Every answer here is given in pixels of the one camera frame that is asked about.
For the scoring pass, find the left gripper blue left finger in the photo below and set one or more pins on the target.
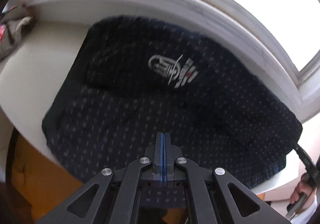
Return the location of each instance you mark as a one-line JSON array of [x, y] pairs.
[[157, 165]]

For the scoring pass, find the navy patterned pants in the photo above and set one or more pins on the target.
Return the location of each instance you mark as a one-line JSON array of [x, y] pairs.
[[134, 77]]

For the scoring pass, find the grey crumpled cloth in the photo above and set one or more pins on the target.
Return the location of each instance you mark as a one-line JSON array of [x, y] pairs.
[[15, 24]]

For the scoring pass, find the person's right hand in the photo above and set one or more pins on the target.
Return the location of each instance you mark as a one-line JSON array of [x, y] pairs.
[[303, 187]]

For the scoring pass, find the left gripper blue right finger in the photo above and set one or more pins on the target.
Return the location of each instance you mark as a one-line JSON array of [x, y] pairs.
[[168, 162]]

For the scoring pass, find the white sliding window frame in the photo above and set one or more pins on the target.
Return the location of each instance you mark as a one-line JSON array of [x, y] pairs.
[[278, 39]]

